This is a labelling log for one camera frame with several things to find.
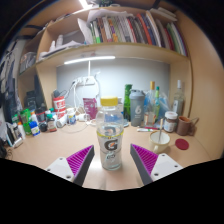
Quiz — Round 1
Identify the blue-lidded white jar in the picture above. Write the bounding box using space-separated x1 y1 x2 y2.
28 120 42 137

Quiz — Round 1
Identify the white-lidded brown jar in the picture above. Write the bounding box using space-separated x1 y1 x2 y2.
163 111 179 133

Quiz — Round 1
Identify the brown mug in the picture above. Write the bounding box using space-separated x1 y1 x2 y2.
175 115 200 136

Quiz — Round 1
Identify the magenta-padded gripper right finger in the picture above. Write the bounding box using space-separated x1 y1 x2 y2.
129 143 184 186

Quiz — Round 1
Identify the cream ceramic cup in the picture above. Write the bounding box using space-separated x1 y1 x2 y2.
148 130 171 154

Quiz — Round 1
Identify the green and white marker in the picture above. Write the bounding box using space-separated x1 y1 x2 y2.
136 127 153 133

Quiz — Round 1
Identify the flat round red coaster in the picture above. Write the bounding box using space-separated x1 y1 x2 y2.
174 138 190 151

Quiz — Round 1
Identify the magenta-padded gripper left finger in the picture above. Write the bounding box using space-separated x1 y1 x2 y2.
44 144 95 187

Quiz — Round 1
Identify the pink packet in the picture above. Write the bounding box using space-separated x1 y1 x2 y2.
82 97 99 120

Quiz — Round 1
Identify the small red-labelled bottle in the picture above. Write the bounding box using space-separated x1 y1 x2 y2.
45 114 58 133

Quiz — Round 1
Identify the wooden-handled spoon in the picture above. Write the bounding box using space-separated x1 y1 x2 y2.
157 118 165 143

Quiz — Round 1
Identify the gold-capped clear bottle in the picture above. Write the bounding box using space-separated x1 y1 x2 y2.
145 80 158 126

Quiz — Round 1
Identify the green tub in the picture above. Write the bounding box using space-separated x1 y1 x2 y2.
19 108 33 136

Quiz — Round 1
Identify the white light strip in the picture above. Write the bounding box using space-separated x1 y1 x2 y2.
63 55 117 65

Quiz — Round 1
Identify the clear white-capped glass bottle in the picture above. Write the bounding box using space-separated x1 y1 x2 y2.
172 79 186 118

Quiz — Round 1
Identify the white blue-labelled bottle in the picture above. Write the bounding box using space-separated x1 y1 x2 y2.
65 107 77 126

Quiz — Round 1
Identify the red and white can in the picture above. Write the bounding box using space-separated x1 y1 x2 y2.
52 96 67 120

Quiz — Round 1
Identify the green-capped clear bottle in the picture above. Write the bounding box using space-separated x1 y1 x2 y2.
153 85 162 123

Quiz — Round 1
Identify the dark green bottle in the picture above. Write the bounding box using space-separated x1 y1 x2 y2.
123 83 133 122

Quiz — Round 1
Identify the white power strip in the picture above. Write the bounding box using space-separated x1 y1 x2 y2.
73 76 96 86

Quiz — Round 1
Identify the clear yellow-capped drink bottle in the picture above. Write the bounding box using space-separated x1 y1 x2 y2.
95 96 125 172

